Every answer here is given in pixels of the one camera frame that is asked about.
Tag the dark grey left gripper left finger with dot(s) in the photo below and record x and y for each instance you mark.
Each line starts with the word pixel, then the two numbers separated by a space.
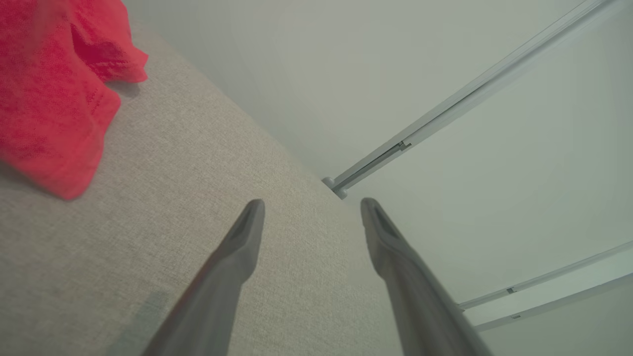
pixel 217 291

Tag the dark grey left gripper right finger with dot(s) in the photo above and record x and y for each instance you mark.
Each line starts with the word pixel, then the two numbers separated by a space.
pixel 415 296

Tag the red shirt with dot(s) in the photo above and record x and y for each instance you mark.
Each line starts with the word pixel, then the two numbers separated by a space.
pixel 49 99

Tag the grey fabric sofa cushion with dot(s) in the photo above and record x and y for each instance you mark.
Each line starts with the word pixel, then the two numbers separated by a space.
pixel 173 173

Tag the grey partition frame rail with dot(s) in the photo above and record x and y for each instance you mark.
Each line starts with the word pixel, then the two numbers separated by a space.
pixel 544 275
pixel 554 302

